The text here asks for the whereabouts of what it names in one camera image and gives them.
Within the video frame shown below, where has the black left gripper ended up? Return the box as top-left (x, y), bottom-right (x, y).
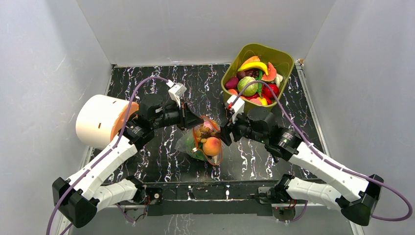
top-left (152, 99), bottom-right (204, 132)

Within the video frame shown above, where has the pink sweet potato toy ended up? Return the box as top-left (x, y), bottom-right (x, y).
top-left (203, 120), bottom-right (213, 130)

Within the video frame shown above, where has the brown nuts cluster toy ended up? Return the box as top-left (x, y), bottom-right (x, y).
top-left (194, 125), bottom-right (216, 143)

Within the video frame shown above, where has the orange pumpkin toy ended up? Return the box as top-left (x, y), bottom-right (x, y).
top-left (202, 137), bottom-right (222, 156)

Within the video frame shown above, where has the clear zip top bag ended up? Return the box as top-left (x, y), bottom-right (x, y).
top-left (175, 116), bottom-right (223, 165)

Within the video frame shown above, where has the green lettuce toy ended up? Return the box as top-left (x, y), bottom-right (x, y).
top-left (176, 132), bottom-right (206, 161)

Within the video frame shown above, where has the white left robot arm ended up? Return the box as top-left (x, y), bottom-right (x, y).
top-left (52, 94), bottom-right (203, 228)

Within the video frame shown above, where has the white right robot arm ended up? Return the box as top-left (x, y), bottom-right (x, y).
top-left (216, 107), bottom-right (383, 226)

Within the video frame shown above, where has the pink peach toy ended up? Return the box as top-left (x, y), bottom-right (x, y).
top-left (228, 89), bottom-right (238, 95)

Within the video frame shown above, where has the dark red beet toy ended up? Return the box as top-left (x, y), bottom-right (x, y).
top-left (224, 77), bottom-right (239, 90)

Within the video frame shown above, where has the green cabbage toy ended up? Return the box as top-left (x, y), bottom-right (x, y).
top-left (237, 76), bottom-right (258, 97)

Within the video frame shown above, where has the red chili pepper toy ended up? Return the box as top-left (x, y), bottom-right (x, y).
top-left (244, 94), bottom-right (272, 106)

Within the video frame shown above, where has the dark brown round toy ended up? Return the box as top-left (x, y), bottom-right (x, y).
top-left (236, 71), bottom-right (247, 80)

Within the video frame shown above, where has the dark red dates toy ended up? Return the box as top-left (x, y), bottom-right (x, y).
top-left (245, 69), bottom-right (259, 78)

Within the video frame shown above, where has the green chili pepper toy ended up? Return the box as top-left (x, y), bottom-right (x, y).
top-left (256, 70), bottom-right (263, 97)

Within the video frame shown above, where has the yellow banana toy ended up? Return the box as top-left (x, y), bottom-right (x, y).
top-left (237, 61), bottom-right (269, 75)

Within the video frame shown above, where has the watermelon slice toy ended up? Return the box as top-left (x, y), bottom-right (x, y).
top-left (261, 62), bottom-right (277, 83)

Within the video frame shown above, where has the orange carrot toy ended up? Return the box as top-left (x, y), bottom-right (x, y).
top-left (242, 56), bottom-right (260, 65)

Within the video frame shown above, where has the olive green plastic bin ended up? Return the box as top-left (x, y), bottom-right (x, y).
top-left (221, 44), bottom-right (294, 113)

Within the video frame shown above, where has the white orange cylinder roll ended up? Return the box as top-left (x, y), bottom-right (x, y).
top-left (75, 94), bottom-right (139, 149)

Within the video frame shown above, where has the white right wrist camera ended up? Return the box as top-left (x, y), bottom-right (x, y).
top-left (225, 95), bottom-right (245, 124)

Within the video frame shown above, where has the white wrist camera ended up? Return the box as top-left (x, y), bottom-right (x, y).
top-left (167, 80), bottom-right (187, 108)
top-left (225, 95), bottom-right (245, 124)

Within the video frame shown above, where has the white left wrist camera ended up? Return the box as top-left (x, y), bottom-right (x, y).
top-left (167, 80), bottom-right (187, 108)

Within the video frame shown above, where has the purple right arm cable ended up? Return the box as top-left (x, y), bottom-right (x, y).
top-left (228, 80), bottom-right (414, 223)

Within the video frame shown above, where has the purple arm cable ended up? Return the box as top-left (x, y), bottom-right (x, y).
top-left (45, 76), bottom-right (174, 235)
top-left (228, 80), bottom-right (414, 223)

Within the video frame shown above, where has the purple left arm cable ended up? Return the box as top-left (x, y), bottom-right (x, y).
top-left (45, 76), bottom-right (174, 235)

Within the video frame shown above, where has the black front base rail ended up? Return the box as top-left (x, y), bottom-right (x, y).
top-left (142, 181), bottom-right (293, 217)

